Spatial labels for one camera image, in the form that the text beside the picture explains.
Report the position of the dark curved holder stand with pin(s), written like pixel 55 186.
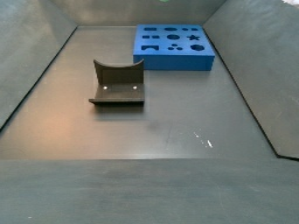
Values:
pixel 120 83

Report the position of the blue shape sorting block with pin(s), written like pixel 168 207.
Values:
pixel 172 47

